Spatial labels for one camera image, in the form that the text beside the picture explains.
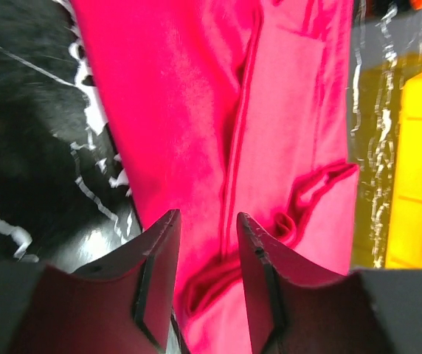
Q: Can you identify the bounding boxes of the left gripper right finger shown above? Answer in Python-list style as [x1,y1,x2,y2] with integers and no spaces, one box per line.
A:
[237,213,422,353]

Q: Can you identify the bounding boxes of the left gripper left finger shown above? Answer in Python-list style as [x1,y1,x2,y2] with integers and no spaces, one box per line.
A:
[0,209,181,353]

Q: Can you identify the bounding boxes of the red polo shirt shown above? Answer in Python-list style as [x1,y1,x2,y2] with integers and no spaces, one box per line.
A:
[72,1,359,353]

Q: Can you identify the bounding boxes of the yellow plastic bin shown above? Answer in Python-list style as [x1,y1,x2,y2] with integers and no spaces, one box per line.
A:
[385,72,422,268]

